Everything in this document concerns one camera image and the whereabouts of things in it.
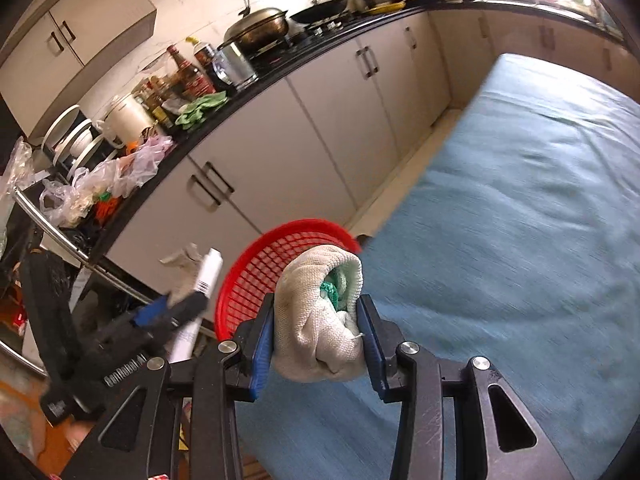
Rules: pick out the gas stove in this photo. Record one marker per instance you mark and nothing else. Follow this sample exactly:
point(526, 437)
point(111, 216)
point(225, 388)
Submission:
point(310, 27)

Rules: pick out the black kitchen countertop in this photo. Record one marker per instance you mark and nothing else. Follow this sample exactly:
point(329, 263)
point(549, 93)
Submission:
point(280, 85)

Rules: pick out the yellow plate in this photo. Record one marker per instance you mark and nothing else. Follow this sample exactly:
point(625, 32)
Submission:
point(385, 6)

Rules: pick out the metal rail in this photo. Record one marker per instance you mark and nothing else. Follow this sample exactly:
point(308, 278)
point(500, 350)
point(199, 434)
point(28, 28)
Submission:
point(65, 237)

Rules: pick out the grey cloth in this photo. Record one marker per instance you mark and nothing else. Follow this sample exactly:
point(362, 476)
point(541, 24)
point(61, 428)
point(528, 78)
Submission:
point(181, 262)

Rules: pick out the pile of clear plastic bags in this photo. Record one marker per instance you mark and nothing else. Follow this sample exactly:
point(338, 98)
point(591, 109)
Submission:
point(125, 167)

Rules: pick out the red label sauce bottle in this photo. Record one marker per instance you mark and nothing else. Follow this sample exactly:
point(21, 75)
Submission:
point(182, 72)

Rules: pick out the white plastic jug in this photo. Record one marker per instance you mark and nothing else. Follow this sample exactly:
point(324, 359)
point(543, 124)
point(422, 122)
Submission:
point(127, 120)

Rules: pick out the red plastic mesh basket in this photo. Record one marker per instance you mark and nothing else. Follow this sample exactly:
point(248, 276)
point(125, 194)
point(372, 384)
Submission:
point(250, 280)

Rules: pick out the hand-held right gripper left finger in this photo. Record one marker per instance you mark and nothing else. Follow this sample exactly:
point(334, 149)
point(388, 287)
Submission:
point(262, 355)

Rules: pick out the orange plastic items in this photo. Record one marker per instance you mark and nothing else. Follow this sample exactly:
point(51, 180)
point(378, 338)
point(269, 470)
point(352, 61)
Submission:
point(107, 207)

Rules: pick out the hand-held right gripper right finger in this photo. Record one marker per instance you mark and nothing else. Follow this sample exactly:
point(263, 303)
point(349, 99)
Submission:
point(373, 355)

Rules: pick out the stainless steel pot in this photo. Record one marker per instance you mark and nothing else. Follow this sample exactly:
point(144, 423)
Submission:
point(235, 65)

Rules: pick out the steel wok with lid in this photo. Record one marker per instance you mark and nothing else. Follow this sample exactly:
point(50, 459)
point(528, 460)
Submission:
point(257, 22)

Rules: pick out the beige cloth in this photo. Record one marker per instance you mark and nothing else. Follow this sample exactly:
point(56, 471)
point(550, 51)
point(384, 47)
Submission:
point(310, 320)

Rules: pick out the grey upper kitchen cabinet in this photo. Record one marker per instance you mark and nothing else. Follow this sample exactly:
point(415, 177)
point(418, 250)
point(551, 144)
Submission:
point(85, 20)

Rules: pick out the black frying pan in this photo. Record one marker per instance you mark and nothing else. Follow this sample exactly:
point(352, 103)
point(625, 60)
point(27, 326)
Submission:
point(320, 10)

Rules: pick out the white tube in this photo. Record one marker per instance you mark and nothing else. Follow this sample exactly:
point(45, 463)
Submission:
point(207, 270)

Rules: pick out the dark sauce bottle yellow cap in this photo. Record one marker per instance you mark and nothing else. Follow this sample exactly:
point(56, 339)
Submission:
point(205, 62)

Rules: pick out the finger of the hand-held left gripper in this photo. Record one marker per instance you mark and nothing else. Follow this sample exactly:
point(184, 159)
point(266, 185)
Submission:
point(150, 314)
point(191, 306)

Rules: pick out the group of spice bottles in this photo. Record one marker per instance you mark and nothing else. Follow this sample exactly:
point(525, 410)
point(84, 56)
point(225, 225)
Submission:
point(152, 102)

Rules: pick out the green cloth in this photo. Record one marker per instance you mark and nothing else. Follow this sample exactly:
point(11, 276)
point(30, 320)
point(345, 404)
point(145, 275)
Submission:
point(200, 106)

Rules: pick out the blue tablecloth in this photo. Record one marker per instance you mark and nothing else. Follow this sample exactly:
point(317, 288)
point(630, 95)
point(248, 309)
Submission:
point(500, 210)

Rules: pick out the white plates in dish rack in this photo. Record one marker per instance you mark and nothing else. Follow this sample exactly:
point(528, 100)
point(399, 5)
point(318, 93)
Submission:
point(70, 135)

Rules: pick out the grey lower kitchen cabinets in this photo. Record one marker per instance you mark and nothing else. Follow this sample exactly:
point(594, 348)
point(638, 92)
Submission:
point(310, 150)

